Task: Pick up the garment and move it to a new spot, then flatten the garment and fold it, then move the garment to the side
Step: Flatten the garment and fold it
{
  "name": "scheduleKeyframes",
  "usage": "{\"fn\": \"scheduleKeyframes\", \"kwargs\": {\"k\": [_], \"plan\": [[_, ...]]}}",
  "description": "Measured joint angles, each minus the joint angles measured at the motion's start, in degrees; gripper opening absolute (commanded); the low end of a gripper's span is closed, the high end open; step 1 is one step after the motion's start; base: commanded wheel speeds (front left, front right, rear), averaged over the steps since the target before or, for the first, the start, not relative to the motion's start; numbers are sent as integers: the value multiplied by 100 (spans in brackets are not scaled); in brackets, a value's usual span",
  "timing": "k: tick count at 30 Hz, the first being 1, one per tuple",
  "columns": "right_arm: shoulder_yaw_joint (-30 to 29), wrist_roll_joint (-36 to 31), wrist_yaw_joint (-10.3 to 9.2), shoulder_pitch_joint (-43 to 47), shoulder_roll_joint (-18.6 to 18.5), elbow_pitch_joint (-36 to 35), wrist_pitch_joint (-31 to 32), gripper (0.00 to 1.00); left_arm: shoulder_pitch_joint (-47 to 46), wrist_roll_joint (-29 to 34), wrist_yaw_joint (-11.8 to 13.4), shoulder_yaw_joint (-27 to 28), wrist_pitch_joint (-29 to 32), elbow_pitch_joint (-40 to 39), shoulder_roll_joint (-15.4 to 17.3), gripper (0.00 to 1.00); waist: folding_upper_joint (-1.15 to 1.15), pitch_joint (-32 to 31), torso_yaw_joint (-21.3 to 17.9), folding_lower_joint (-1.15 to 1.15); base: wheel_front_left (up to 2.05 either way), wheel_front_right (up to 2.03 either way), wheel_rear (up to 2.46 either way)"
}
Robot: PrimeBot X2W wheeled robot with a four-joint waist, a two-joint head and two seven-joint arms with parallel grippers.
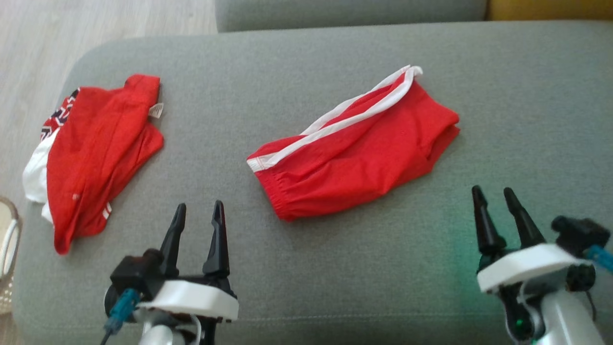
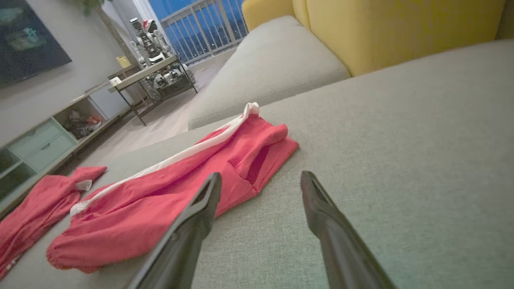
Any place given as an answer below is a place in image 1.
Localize grey sofa seat cushion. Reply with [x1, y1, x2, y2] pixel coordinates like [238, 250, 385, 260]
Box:
[216, 0, 489, 33]

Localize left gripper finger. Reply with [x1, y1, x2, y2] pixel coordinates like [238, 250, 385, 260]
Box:
[159, 203, 187, 278]
[203, 200, 231, 279]

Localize red jersey white sleeves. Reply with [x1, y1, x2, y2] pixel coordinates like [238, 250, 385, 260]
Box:
[23, 73, 165, 255]

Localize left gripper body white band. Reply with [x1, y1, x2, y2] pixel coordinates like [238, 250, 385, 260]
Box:
[139, 274, 239, 321]

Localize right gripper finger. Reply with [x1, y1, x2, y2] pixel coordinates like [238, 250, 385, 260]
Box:
[503, 187, 547, 249]
[472, 185, 507, 255]

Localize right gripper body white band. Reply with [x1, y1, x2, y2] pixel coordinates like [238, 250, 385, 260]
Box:
[477, 243, 592, 294]

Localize wide grey sofa chaise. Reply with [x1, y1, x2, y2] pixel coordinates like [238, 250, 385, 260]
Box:
[12, 22, 613, 345]

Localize black cable with blue plug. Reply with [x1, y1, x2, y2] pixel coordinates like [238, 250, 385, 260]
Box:
[100, 287, 140, 345]
[587, 245, 613, 275]

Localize yellow sofa backrest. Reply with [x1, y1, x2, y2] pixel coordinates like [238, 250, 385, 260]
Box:
[488, 0, 613, 21]

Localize cream laundry basket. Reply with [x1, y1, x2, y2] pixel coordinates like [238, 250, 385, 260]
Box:
[0, 195, 23, 315]

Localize red shorts white stripe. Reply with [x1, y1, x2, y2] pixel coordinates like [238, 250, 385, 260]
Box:
[247, 65, 461, 222]

